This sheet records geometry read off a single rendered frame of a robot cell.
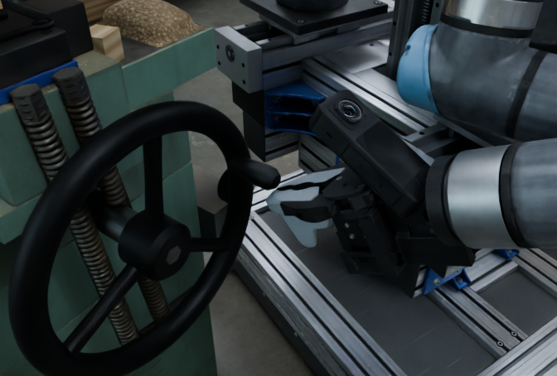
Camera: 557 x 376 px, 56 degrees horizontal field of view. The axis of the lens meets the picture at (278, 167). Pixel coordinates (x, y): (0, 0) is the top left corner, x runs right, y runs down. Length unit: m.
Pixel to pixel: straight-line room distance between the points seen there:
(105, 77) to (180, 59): 0.22
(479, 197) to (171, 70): 0.46
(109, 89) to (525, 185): 0.37
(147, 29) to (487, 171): 0.48
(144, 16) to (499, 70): 0.46
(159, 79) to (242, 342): 0.89
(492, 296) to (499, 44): 0.96
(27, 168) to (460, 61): 0.38
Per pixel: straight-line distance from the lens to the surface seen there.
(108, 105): 0.53
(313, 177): 0.52
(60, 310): 0.76
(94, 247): 0.56
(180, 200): 0.82
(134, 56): 0.69
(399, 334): 1.22
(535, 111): 0.45
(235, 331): 1.46
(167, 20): 0.73
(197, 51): 0.74
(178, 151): 0.77
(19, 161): 0.50
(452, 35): 0.46
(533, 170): 0.37
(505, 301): 1.35
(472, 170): 0.39
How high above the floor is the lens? 1.17
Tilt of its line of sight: 36 degrees down
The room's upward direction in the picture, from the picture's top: straight up
